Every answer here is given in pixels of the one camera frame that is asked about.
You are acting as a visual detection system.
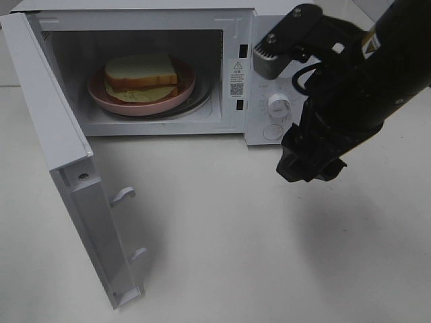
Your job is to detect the sandwich with lettuce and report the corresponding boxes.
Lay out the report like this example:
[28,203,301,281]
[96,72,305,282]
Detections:
[104,52,178,92]

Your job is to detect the white microwave door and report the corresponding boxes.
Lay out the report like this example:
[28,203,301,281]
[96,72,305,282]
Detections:
[1,13,143,309]

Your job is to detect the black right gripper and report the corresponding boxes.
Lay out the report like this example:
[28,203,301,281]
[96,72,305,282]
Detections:
[276,98,383,182]

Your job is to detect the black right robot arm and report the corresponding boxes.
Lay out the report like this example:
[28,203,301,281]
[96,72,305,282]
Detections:
[277,1,430,182]

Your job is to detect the white microwave oven body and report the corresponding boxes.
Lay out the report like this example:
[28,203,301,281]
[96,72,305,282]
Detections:
[8,1,304,145]

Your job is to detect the pink round plate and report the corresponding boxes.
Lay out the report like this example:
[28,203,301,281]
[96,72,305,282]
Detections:
[87,59,197,116]

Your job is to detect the warning label with QR code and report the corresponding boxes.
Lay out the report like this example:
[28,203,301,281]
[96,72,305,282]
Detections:
[228,59,246,98]

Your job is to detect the round door release button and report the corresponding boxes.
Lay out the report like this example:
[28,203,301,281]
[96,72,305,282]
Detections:
[263,124,284,141]

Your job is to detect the lower white timer knob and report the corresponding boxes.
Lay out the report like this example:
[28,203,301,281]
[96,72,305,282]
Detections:
[267,94,290,118]

